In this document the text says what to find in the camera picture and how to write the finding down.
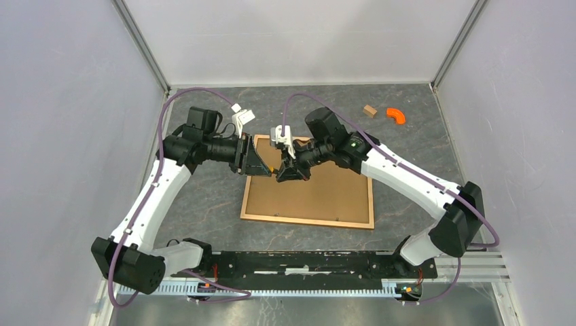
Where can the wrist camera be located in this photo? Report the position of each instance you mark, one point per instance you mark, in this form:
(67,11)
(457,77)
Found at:
(281,138)
(240,118)

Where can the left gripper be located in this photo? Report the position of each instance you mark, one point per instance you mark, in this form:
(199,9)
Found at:
(246,160)

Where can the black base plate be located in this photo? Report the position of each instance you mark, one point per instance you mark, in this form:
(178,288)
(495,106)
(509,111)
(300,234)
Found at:
(310,270)

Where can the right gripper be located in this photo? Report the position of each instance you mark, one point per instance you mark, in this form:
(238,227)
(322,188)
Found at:
(288,171)

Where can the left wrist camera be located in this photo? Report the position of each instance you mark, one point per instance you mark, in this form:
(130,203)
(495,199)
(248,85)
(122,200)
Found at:
(240,118)

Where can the aluminium rail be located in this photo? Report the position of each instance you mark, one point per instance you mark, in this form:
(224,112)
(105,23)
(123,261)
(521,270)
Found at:
(473,267)

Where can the orange curved plastic piece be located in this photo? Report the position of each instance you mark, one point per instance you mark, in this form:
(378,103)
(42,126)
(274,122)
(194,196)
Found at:
(396,114)

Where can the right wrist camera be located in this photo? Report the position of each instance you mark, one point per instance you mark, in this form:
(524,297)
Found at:
(281,138)

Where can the small wooden block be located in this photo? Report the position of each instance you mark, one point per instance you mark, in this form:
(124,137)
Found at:
(370,111)

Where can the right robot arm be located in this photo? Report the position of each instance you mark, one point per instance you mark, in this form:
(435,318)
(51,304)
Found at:
(456,209)

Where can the wooden picture frame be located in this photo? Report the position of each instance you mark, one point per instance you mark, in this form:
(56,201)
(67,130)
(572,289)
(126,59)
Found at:
(333,197)

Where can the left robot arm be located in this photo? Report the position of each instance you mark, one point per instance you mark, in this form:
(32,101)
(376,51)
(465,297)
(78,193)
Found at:
(128,257)

